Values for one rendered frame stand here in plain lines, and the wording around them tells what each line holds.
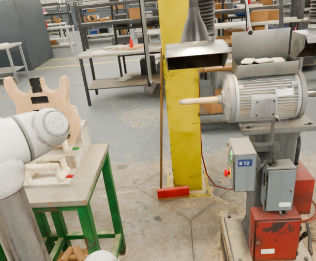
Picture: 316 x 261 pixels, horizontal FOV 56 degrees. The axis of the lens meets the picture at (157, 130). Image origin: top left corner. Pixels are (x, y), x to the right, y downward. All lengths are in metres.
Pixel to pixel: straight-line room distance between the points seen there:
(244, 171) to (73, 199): 0.81
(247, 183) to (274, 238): 0.53
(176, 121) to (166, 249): 1.03
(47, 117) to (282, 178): 1.22
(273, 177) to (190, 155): 1.23
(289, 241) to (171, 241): 0.96
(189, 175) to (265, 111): 1.49
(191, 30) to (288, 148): 0.80
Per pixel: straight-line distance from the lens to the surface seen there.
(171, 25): 2.38
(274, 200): 1.73
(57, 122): 0.81
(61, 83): 1.61
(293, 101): 1.56
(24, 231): 0.91
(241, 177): 1.41
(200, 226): 2.62
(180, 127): 2.61
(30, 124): 0.82
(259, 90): 1.53
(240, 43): 1.62
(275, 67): 1.53
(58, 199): 1.56
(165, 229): 2.62
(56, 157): 1.68
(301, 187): 1.85
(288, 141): 1.68
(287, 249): 1.96
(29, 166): 1.66
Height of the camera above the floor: 1.80
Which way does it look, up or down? 25 degrees down
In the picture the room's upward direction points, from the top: 6 degrees counter-clockwise
